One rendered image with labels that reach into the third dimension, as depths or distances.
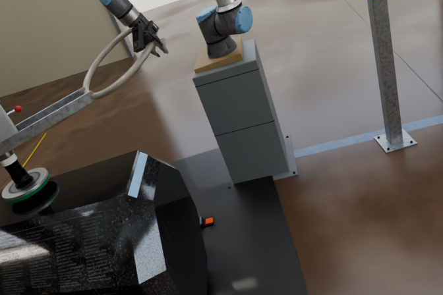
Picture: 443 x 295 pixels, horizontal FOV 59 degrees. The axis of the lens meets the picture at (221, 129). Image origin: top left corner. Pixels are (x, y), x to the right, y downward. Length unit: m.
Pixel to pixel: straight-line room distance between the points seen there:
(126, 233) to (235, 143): 1.19
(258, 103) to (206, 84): 0.34
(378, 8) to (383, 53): 0.27
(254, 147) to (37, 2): 5.16
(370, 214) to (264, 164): 0.76
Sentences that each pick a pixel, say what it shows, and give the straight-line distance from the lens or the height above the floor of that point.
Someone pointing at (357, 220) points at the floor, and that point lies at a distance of 2.33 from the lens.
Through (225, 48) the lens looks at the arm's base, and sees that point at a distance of 2.42.
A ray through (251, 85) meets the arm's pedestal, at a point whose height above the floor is 0.70.
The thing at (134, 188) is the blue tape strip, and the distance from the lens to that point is 1.68.
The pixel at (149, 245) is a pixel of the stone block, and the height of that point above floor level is 0.65.
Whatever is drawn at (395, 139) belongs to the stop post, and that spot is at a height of 0.04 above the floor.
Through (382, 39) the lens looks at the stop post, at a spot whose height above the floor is 0.74.
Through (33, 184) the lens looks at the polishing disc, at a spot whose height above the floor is 0.89.
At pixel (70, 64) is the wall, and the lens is 7.22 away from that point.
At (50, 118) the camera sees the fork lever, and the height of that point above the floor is 1.11.
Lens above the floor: 1.67
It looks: 29 degrees down
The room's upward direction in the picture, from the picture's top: 21 degrees counter-clockwise
